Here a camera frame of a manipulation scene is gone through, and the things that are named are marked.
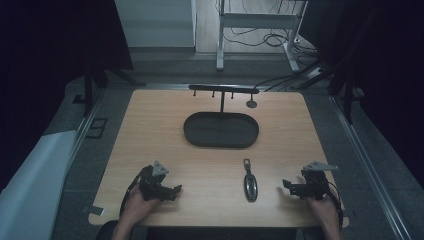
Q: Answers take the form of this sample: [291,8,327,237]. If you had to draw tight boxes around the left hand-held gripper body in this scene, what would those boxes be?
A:
[138,160,170,202]

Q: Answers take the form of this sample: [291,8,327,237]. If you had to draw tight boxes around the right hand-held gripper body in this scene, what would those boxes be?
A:
[300,161,339,201]

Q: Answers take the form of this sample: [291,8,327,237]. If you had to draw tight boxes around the black car key fob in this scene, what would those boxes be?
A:
[242,158,259,203]

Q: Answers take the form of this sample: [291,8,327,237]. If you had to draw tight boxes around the black key rack with tray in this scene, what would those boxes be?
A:
[183,83,260,149]

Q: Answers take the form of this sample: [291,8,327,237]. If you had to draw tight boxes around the person's left hand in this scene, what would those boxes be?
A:
[123,184,162,224]

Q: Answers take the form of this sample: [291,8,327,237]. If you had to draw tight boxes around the person's right hand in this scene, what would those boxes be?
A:
[303,194,342,229]

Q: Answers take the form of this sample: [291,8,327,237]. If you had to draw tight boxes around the person's dark clothing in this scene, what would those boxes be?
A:
[95,219,323,240]

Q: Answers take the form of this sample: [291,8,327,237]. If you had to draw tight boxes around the grey tape strip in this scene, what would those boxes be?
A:
[82,205,106,217]

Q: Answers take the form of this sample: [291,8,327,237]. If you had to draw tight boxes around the small round dark tag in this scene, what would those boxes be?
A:
[246,93,258,110]

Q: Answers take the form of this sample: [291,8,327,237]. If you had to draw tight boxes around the black stand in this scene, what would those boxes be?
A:
[82,63,147,118]
[298,56,365,125]

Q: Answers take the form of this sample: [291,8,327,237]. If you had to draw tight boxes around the white power strip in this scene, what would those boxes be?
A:
[305,67,324,80]

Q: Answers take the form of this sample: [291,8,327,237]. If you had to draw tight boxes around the white sheet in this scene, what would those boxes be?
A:
[0,129,78,240]

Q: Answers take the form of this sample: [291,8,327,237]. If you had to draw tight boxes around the white cabinet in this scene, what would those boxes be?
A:
[114,0,198,50]

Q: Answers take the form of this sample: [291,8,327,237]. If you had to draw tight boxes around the left hand-held gripper cable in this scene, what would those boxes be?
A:
[118,165,150,219]

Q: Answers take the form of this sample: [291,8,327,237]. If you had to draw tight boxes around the hand-held gripper cable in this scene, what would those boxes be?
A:
[118,165,150,219]
[327,180,345,232]

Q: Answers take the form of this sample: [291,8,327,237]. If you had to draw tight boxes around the right hand-held gripper cable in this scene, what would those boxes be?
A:
[327,180,345,232]

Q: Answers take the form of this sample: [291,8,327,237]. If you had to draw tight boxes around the aluminium rail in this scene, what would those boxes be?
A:
[65,88,106,171]
[329,94,416,240]

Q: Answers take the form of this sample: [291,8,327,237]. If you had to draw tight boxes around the black rectangular floor frame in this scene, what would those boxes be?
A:
[85,117,109,140]

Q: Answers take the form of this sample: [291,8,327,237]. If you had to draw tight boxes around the black floor cables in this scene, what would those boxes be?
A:
[222,0,319,58]

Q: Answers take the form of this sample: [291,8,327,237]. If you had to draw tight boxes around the white desk frame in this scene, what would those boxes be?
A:
[215,0,310,73]

